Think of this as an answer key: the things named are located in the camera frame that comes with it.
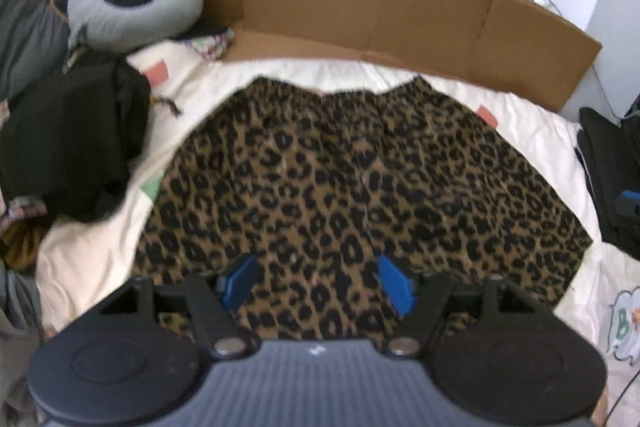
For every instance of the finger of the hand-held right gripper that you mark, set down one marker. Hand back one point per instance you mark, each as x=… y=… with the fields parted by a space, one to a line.
x=629 y=202

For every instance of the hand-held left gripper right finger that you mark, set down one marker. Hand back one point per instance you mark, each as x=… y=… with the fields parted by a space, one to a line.
x=397 y=287

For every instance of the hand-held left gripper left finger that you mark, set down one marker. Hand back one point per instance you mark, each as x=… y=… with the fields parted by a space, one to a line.
x=240 y=282

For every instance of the leopard print skirt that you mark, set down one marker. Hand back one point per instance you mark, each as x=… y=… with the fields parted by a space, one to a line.
x=350 y=167

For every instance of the folded black clothes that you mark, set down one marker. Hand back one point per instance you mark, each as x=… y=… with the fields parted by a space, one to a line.
x=605 y=167

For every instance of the cream bear print blanket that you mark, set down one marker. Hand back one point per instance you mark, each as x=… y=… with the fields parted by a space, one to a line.
x=90 y=267

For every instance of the loose black garment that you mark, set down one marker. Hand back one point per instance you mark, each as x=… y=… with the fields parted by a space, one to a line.
x=70 y=142

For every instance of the grey blue cloth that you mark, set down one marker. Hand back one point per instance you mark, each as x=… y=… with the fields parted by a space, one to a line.
x=20 y=307

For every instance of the brown cloth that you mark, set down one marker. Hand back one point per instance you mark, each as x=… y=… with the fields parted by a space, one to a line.
x=20 y=249

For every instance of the floral patterned garment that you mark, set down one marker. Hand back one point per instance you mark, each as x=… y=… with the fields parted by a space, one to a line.
x=22 y=209

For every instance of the small floral cloth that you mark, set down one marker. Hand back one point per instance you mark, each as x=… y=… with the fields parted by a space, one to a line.
x=215 y=44

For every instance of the long brown cardboard sheet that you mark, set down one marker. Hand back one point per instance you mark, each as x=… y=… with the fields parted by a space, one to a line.
x=350 y=2

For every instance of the grey neck pillow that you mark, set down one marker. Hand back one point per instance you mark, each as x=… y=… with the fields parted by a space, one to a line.
x=100 y=22

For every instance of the dark grey pillow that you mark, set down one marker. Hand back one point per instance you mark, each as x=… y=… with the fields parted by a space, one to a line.
x=25 y=37

